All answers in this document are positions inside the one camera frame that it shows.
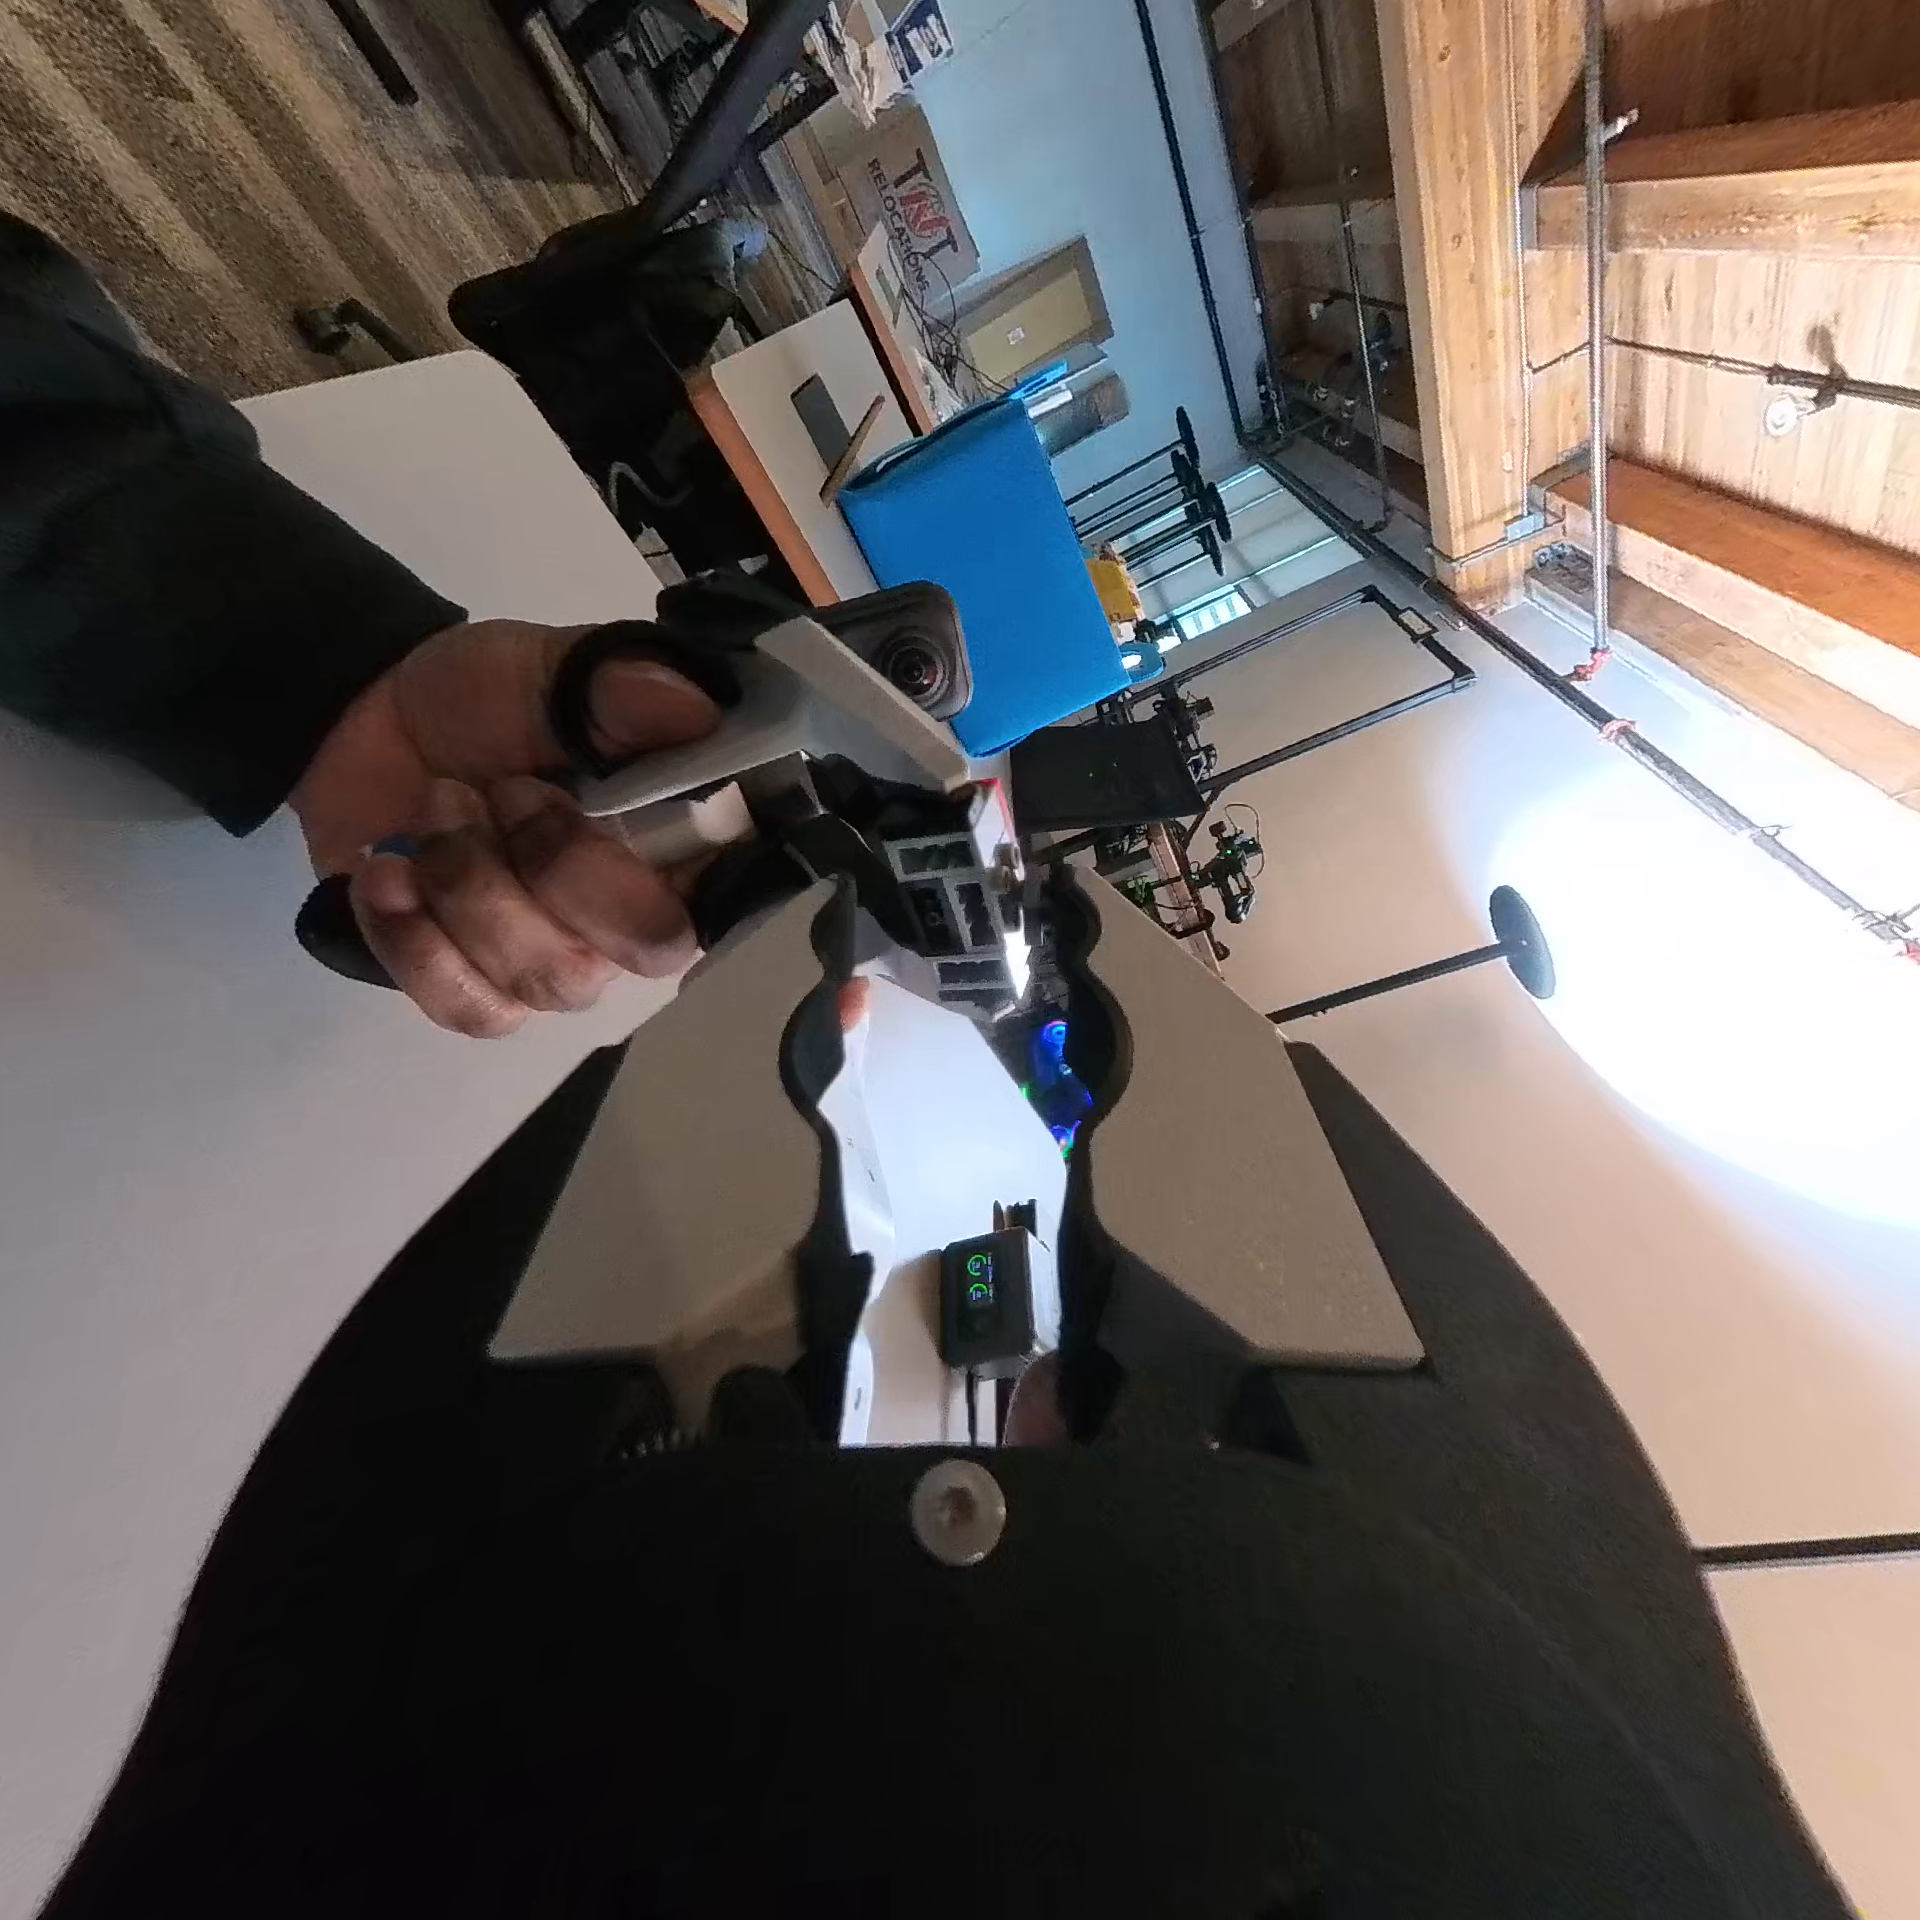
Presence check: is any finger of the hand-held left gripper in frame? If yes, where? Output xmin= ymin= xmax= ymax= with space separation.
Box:
xmin=749 ymin=613 xmax=973 ymax=797

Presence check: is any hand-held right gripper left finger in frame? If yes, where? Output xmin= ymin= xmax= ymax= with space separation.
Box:
xmin=485 ymin=875 xmax=880 ymax=1446

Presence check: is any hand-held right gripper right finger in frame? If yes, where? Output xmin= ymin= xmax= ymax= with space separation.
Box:
xmin=1049 ymin=864 xmax=1428 ymax=1446

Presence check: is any red grey brick model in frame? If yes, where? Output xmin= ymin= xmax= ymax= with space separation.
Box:
xmin=876 ymin=776 xmax=1051 ymax=1026

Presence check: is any person's left forearm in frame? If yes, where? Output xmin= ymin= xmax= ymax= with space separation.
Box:
xmin=0 ymin=210 xmax=470 ymax=837

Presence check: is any blue felt desk divider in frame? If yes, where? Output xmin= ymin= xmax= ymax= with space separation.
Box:
xmin=835 ymin=395 xmax=1137 ymax=759

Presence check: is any person's left hand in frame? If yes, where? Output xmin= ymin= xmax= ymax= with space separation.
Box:
xmin=283 ymin=618 xmax=738 ymax=1042

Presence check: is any computer with coloured lights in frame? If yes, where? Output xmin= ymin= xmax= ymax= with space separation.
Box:
xmin=1023 ymin=1015 xmax=1100 ymax=1159

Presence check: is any black monitor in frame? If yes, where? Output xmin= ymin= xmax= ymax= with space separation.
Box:
xmin=1008 ymin=701 xmax=1205 ymax=830

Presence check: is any wooden stick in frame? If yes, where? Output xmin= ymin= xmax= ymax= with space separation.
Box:
xmin=815 ymin=391 xmax=889 ymax=507

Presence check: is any black power adapter box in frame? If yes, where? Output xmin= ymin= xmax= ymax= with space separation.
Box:
xmin=938 ymin=1225 xmax=1044 ymax=1371

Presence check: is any row of black stools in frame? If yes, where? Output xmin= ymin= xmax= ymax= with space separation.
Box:
xmin=1068 ymin=402 xmax=1235 ymax=590

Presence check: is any brown framed picture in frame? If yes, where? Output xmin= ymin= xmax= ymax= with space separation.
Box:
xmin=955 ymin=234 xmax=1115 ymax=395

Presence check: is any cardboard box red print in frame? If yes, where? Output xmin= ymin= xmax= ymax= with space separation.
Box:
xmin=827 ymin=126 xmax=987 ymax=306

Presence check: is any black bag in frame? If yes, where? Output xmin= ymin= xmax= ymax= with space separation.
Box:
xmin=446 ymin=192 xmax=785 ymax=590

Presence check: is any equipment rack with cables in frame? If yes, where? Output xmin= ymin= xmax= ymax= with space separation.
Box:
xmin=1094 ymin=815 xmax=1223 ymax=977

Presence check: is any black metal frame stand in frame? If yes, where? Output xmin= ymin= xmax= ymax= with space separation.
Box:
xmin=1157 ymin=584 xmax=1482 ymax=800

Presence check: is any wooden post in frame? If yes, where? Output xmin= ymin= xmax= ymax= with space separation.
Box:
xmin=1372 ymin=0 xmax=1620 ymax=605

